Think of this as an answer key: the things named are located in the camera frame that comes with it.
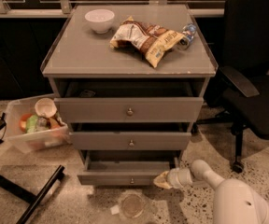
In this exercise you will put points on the white ceramic bowl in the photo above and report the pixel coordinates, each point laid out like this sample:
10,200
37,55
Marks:
100,20

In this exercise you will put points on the dark object in top drawer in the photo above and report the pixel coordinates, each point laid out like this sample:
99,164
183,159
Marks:
87,94

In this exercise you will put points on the clear round lid on floor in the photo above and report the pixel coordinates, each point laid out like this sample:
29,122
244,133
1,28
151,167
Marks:
132,205

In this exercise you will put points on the clear plastic storage bin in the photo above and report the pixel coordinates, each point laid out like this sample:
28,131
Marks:
18,111

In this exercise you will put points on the black office chair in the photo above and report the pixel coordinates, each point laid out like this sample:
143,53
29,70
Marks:
245,45

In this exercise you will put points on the white cup in bin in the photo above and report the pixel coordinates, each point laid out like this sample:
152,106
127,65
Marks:
45,107

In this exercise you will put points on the brown chip bag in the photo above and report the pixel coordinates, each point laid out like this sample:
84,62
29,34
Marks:
151,40

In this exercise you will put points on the orange item in bin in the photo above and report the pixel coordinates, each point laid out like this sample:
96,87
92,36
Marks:
23,121

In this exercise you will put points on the grey middle drawer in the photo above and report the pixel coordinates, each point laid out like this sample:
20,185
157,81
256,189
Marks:
130,136

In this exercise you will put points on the grey drawer cabinet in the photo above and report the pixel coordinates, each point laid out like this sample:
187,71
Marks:
82,54

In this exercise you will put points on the grey top drawer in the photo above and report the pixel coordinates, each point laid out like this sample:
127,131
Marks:
130,100

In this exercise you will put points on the green item in bin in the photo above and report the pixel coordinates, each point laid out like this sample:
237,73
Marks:
31,124

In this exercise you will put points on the grey bottom drawer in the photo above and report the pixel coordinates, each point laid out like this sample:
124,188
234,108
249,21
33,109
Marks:
133,172

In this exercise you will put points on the clear plastic water bottle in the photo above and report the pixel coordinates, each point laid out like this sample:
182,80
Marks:
188,32

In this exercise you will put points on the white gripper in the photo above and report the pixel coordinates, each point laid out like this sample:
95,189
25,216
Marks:
174,177

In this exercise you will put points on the grey drawer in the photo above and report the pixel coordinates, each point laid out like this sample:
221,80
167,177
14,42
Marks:
130,136
133,172
130,100

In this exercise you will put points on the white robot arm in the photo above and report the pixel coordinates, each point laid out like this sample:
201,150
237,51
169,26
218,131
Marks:
235,202

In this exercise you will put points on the black stand base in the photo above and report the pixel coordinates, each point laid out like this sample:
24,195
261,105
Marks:
33,200

